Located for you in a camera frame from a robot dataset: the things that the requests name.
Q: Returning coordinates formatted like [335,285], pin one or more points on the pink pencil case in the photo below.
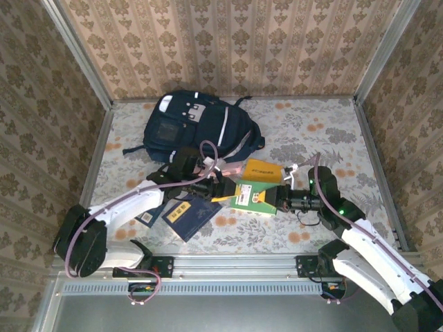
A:
[231,170]

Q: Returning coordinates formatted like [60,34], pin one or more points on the green book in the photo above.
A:
[251,200]

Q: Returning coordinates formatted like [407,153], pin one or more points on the navy book with yellow label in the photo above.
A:
[192,218]

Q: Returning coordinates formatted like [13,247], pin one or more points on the navy blue backpack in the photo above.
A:
[200,124]

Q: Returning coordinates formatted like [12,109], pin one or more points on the blue patterned book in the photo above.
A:
[149,217]

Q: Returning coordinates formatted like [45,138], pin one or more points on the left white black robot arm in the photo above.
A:
[131,207]

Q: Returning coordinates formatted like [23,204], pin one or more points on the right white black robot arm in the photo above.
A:
[380,276]

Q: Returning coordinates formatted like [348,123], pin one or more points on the grey metal panel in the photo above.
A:
[225,314]

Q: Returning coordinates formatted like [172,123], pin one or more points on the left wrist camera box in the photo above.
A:
[211,164]

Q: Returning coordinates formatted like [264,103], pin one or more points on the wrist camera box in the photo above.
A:
[211,164]
[290,173]

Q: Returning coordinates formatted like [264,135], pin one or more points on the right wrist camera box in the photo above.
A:
[290,173]

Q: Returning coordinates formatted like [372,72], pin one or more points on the aluminium side rail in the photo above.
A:
[372,152]
[98,145]

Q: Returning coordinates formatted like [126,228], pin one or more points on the aluminium frame rail with mounts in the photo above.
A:
[235,264]

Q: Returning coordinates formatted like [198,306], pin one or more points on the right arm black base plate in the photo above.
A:
[306,266]

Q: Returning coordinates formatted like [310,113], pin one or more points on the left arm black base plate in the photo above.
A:
[162,266]

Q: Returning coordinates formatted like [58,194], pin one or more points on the aluminium corner post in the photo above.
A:
[79,55]
[384,52]

